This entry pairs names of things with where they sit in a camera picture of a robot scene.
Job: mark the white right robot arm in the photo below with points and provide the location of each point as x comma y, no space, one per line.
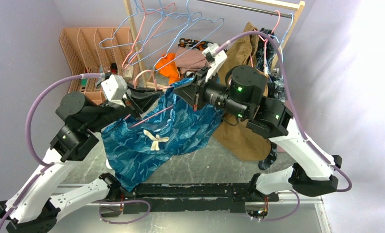
242,96

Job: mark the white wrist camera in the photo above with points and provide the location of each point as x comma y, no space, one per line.
114,88
216,57

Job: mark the brown hanging shorts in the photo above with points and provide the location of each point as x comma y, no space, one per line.
241,141

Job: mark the toothbrush blister pack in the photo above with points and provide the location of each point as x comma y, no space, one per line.
108,164

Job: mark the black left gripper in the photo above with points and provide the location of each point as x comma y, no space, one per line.
137,100

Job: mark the blue leaf-print shorts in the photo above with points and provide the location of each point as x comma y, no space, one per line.
135,148

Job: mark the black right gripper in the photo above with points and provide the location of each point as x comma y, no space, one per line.
194,93

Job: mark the dark patterned hanging garment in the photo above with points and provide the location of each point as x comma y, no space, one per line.
276,89

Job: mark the peach plastic desk organizer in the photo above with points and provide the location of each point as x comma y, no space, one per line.
97,50

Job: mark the pink folded garment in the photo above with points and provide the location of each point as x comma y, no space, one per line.
189,60

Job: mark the wooden clothes rack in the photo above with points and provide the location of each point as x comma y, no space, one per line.
298,8

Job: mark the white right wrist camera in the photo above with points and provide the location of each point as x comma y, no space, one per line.
216,57

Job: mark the pink wire hanger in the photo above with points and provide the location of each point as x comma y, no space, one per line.
154,85

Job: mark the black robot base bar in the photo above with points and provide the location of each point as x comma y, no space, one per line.
190,197

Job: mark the black orange patterned garment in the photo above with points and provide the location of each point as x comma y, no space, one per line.
186,43

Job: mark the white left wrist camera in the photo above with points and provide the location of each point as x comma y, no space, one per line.
114,88

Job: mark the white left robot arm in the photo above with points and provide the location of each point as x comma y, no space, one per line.
35,208

